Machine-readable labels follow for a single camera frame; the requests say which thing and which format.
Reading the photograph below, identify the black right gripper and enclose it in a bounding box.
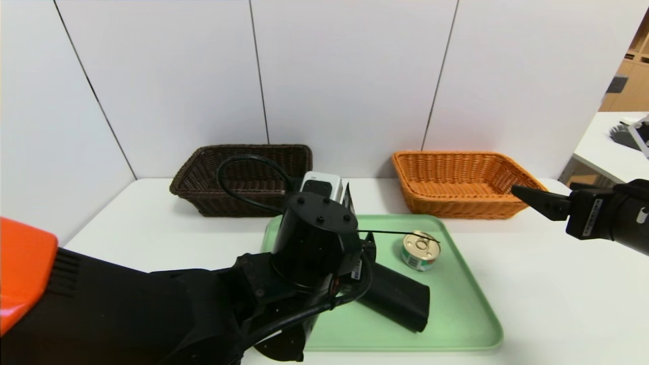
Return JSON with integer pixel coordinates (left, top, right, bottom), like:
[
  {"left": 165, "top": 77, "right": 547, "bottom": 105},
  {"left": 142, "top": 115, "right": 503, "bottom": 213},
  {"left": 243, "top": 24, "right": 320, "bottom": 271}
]
[{"left": 511, "top": 179, "right": 649, "bottom": 257}]

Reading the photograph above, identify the orange wicker basket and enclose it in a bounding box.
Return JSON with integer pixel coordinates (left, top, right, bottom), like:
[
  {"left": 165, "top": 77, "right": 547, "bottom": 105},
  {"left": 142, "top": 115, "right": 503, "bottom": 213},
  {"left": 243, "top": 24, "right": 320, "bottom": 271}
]
[{"left": 391, "top": 151, "right": 548, "bottom": 220}]

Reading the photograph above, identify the dark brown wicker basket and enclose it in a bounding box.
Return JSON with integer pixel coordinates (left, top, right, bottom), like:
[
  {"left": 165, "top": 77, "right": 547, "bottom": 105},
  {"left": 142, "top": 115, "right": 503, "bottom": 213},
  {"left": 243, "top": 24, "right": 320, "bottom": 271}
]
[{"left": 170, "top": 144, "right": 313, "bottom": 217}]

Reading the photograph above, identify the white side table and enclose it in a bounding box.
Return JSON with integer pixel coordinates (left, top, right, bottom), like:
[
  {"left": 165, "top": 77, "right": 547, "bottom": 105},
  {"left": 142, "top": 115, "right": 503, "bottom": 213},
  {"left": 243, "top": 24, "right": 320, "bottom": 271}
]
[{"left": 558, "top": 112, "right": 649, "bottom": 184}]

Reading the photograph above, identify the black bristle brush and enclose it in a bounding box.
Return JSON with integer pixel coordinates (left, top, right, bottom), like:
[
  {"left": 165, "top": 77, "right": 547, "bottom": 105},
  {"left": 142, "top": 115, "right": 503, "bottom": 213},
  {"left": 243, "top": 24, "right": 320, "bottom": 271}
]
[{"left": 610, "top": 124, "right": 640, "bottom": 152}]

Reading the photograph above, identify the small dark grey box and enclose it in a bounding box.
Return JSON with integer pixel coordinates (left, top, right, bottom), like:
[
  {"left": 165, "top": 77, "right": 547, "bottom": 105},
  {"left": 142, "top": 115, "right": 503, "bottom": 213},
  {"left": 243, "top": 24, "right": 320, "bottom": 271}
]
[{"left": 604, "top": 74, "right": 628, "bottom": 94}]

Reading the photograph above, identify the light wooden shelf unit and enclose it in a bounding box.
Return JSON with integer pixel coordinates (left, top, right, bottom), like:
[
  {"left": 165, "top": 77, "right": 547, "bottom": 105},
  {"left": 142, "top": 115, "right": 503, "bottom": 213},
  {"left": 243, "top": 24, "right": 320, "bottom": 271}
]
[{"left": 597, "top": 6, "right": 649, "bottom": 113}]

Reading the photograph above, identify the light green plastic tray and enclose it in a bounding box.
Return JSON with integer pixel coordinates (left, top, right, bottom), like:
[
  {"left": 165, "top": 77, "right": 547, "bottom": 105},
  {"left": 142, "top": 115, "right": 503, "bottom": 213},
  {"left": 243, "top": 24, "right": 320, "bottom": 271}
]
[{"left": 261, "top": 214, "right": 503, "bottom": 352}]

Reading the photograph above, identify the small tin can with pull-tab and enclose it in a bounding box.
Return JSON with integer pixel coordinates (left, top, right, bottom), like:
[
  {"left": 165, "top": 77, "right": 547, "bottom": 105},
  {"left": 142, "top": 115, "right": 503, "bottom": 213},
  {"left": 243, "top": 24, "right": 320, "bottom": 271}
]
[{"left": 401, "top": 231, "right": 441, "bottom": 272}]

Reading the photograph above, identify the black rectangular soft case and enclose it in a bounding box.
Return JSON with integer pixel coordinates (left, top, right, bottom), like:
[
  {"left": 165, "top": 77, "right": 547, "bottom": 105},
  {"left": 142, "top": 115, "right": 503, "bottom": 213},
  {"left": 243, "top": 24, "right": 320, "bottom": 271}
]
[{"left": 355, "top": 261, "right": 430, "bottom": 334}]

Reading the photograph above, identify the thin black cable tie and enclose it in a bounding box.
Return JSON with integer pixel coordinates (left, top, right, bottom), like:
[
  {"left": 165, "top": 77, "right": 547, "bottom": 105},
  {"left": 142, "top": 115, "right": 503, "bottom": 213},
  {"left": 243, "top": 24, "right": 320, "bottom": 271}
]
[{"left": 357, "top": 230, "right": 441, "bottom": 243}]

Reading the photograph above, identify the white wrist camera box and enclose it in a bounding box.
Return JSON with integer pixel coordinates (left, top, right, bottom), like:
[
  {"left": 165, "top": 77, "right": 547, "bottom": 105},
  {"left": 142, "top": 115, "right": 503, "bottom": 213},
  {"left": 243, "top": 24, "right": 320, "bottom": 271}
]
[{"left": 300, "top": 171, "right": 343, "bottom": 199}]

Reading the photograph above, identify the black smooth camera cable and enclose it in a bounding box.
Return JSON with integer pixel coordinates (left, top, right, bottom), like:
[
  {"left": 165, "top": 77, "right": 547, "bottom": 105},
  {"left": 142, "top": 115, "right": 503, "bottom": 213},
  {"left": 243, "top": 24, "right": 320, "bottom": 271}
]
[{"left": 217, "top": 154, "right": 375, "bottom": 350}]

